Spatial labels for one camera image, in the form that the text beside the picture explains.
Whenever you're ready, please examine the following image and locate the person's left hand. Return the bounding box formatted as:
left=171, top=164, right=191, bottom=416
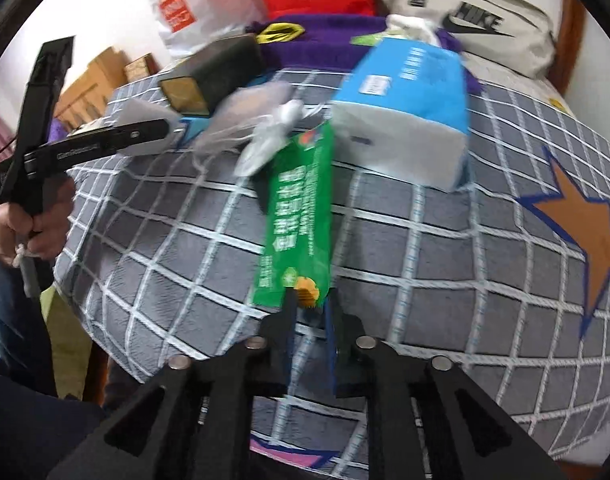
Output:
left=0, top=175, right=76, bottom=267

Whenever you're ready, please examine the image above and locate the blue tissue pack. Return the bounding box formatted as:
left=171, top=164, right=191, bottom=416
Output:
left=330, top=40, right=474, bottom=193

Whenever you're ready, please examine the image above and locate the person's left forearm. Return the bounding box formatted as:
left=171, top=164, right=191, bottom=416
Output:
left=0, top=255, right=60, bottom=397

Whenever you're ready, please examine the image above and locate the yellow fabric pouch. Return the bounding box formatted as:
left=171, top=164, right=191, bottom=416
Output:
left=255, top=22, right=306, bottom=47

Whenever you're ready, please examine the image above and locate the wooden bed headboard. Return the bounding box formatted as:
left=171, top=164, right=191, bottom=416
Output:
left=55, top=47, right=132, bottom=132

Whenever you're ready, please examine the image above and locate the green snack packet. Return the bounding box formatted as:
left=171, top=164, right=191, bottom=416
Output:
left=251, top=120, right=336, bottom=312

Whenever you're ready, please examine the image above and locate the purple towel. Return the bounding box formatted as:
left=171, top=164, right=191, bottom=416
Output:
left=245, top=12, right=486, bottom=97

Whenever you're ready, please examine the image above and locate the patterned brown box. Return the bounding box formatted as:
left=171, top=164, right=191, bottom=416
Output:
left=125, top=55, right=158, bottom=82

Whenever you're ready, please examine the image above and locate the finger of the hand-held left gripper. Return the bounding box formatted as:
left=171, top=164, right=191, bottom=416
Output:
left=109, top=119, right=170, bottom=153

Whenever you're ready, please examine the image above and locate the translucent drawstring pouch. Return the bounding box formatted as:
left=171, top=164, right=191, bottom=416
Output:
left=195, top=82, right=306, bottom=177

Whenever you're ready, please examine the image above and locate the dark green tin box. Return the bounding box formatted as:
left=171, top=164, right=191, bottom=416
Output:
left=160, top=34, right=268, bottom=116

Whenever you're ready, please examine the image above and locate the blue box lid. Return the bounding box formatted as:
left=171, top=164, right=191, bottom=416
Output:
left=177, top=114, right=212, bottom=147

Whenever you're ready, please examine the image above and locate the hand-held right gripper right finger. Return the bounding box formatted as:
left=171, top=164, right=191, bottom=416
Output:
left=325, top=287, right=570, bottom=480

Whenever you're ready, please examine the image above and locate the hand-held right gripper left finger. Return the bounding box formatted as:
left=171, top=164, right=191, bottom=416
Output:
left=45, top=290, right=299, bottom=480

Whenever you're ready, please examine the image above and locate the green blanket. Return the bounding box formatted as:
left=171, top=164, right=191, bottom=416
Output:
left=39, top=292, right=102, bottom=402

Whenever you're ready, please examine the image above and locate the beige waist bag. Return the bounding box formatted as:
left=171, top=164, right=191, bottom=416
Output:
left=380, top=0, right=556, bottom=81

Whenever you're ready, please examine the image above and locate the brown wooden door frame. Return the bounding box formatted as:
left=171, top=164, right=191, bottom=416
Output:
left=549, top=0, right=586, bottom=97

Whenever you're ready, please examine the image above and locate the white plastic shopping bag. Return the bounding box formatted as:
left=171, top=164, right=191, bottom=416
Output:
left=145, top=0, right=266, bottom=57

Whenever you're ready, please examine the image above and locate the person's dark clothing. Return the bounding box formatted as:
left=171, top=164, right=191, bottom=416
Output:
left=0, top=355, right=110, bottom=480

